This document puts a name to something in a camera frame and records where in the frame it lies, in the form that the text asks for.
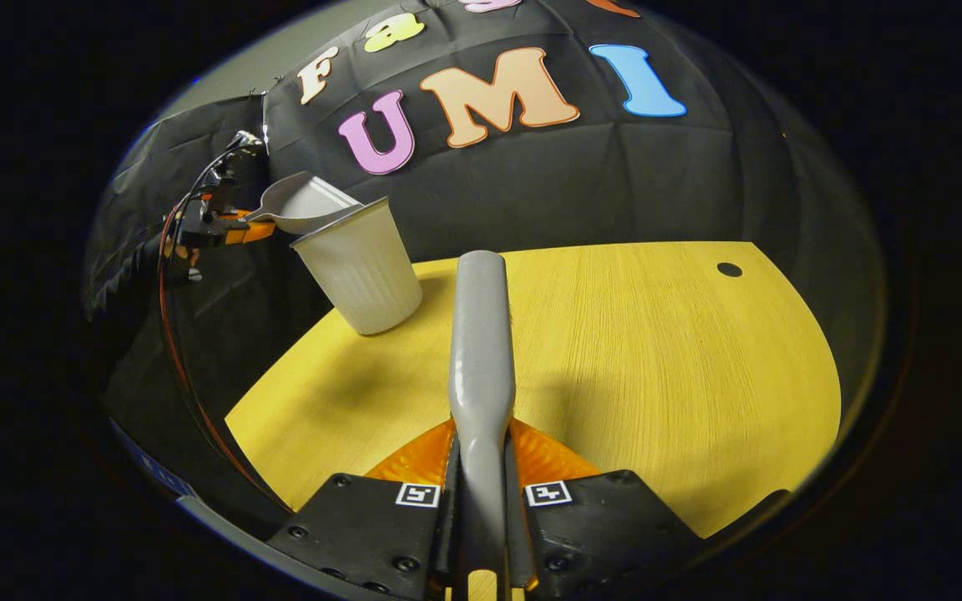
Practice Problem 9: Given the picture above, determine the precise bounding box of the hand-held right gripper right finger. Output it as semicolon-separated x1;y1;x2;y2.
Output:
504;417;704;590

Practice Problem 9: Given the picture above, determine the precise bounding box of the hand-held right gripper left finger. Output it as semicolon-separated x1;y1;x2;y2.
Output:
266;417;462;600

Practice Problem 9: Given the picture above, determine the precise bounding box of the grey plastic dustpan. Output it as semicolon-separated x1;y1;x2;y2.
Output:
246;171;364;236

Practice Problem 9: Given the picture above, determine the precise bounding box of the white ribbed garbage bin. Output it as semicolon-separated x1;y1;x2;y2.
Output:
290;197;424;336

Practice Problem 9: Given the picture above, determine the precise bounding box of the wooden desktop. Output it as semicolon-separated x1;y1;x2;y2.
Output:
225;241;843;540

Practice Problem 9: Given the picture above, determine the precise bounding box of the red cable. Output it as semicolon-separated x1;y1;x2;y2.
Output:
157;146;295;513

